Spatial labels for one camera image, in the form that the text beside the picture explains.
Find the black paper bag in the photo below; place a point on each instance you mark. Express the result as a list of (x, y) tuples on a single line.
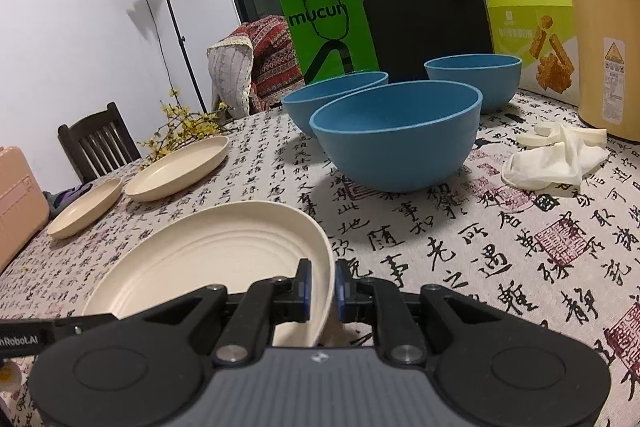
[(425, 7)]

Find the green paper bag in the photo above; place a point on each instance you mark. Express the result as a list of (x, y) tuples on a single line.
[(350, 32)]

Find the yellow-green snack box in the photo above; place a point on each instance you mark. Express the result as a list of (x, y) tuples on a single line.
[(510, 32)]

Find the yellow flower branch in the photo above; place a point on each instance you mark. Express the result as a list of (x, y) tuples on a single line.
[(190, 127)]

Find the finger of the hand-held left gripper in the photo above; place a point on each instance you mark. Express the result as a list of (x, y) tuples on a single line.
[(85, 323)]

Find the yellow thermos bottle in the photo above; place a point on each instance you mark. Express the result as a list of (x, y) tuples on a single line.
[(600, 7)]

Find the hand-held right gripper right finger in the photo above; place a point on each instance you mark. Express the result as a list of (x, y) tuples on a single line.
[(341, 292)]

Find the cream plate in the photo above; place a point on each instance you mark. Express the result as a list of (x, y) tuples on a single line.
[(85, 212), (175, 172), (225, 247)]

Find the crumpled white glove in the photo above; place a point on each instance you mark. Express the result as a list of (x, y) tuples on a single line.
[(550, 167)]

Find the grey and purple pouch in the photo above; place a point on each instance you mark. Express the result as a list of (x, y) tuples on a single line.
[(65, 199)]

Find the dark wooden chair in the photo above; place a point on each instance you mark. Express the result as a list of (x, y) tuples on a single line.
[(100, 142)]

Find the white lace-edged cloth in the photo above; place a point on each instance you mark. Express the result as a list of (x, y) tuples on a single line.
[(227, 67)]

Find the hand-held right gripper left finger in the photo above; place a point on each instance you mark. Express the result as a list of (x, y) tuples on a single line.
[(304, 292)]

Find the red patterned blanket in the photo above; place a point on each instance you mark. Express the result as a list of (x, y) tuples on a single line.
[(272, 62)]

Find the blue bowl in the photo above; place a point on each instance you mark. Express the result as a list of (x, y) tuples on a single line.
[(310, 107), (400, 147), (490, 82)]

